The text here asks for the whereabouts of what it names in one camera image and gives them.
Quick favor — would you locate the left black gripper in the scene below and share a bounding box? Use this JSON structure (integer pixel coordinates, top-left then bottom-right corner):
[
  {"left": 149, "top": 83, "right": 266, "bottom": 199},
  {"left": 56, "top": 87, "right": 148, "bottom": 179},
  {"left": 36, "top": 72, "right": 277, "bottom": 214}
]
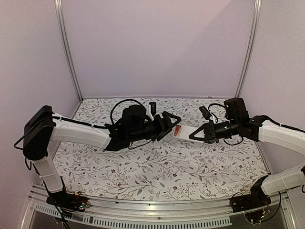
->
[{"left": 129, "top": 111, "right": 182, "bottom": 144}]

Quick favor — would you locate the orange battery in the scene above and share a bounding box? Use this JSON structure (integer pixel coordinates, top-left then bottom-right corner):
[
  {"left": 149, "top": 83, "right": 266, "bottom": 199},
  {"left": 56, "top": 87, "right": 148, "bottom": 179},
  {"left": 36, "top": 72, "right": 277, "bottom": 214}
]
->
[{"left": 174, "top": 125, "right": 181, "bottom": 136}]

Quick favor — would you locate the white remote control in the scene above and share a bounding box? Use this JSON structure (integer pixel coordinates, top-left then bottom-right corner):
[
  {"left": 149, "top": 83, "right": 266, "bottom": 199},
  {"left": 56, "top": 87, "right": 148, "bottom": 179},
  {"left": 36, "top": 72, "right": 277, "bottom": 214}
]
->
[{"left": 173, "top": 125, "right": 198, "bottom": 139}]

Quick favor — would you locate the white battery cover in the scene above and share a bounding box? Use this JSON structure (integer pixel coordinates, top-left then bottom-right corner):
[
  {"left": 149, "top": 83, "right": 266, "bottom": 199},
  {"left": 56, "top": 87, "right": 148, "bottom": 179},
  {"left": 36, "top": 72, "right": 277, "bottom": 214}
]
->
[{"left": 153, "top": 141, "right": 162, "bottom": 149}]

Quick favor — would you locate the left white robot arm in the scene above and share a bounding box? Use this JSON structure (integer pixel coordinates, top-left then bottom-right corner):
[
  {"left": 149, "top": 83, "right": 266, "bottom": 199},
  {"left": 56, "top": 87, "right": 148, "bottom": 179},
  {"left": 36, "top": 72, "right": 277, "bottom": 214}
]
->
[{"left": 13, "top": 103, "right": 181, "bottom": 207}]

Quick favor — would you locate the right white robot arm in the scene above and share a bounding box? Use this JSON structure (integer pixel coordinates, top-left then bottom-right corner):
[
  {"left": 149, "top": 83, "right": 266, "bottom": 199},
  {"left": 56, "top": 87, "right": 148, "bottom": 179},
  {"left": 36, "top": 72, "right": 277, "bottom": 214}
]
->
[{"left": 189, "top": 98, "right": 305, "bottom": 208}]

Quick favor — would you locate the floral patterned table mat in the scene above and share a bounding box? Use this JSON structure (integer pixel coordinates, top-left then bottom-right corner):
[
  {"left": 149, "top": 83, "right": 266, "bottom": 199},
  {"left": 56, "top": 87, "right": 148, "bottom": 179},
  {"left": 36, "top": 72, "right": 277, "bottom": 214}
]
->
[{"left": 49, "top": 97, "right": 271, "bottom": 200}]

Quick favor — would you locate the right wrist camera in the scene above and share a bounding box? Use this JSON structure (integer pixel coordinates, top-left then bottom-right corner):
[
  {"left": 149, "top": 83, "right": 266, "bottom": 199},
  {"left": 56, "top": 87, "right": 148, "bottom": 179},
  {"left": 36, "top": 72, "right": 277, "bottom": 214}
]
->
[{"left": 199, "top": 106, "right": 212, "bottom": 120}]

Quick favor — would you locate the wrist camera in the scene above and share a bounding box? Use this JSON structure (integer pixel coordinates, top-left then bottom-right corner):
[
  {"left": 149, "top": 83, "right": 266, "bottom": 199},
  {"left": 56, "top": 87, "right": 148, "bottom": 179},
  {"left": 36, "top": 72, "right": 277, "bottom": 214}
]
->
[
  {"left": 149, "top": 102, "right": 156, "bottom": 116},
  {"left": 199, "top": 106, "right": 212, "bottom": 120}
]

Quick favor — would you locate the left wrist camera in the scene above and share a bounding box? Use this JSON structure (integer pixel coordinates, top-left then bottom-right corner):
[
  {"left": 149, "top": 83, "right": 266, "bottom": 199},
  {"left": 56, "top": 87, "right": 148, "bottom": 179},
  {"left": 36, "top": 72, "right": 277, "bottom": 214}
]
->
[{"left": 149, "top": 102, "right": 156, "bottom": 116}]

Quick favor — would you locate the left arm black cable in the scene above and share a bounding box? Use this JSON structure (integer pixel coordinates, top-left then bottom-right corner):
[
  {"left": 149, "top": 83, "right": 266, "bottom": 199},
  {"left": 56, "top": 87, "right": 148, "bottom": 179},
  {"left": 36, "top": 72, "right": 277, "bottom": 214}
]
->
[{"left": 109, "top": 97, "right": 146, "bottom": 125}]

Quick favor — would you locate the front aluminium rail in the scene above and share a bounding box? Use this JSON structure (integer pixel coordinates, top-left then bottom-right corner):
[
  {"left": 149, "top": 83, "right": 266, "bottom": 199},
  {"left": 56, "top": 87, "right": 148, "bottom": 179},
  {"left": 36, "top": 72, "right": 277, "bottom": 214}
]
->
[{"left": 21, "top": 185, "right": 297, "bottom": 229}]

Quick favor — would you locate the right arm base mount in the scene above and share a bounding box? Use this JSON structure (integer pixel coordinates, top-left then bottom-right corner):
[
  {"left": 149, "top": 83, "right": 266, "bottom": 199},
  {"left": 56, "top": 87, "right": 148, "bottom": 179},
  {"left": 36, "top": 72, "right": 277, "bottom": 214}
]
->
[{"left": 229, "top": 189, "right": 271, "bottom": 213}]

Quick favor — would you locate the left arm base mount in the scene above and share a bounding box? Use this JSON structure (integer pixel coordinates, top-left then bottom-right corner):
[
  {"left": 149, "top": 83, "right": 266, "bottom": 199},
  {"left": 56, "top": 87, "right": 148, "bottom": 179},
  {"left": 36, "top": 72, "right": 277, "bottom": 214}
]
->
[{"left": 46, "top": 190, "right": 91, "bottom": 211}]

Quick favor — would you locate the right aluminium frame post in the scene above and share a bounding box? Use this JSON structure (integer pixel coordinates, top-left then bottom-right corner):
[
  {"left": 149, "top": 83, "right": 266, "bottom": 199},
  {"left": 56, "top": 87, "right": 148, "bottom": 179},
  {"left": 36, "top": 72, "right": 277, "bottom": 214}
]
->
[{"left": 234, "top": 0, "right": 262, "bottom": 97}]

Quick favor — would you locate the aluminium frame post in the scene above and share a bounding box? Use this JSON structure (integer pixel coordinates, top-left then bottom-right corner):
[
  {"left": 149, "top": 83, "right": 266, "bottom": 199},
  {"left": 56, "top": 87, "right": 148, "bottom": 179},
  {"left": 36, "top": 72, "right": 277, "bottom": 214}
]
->
[
  {"left": 234, "top": 0, "right": 262, "bottom": 97},
  {"left": 54, "top": 0, "right": 83, "bottom": 102}
]

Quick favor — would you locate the left aluminium frame post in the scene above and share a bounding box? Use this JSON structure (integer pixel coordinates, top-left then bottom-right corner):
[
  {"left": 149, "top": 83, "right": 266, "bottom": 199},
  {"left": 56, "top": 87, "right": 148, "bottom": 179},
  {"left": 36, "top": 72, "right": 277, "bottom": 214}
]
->
[{"left": 54, "top": 0, "right": 83, "bottom": 102}]

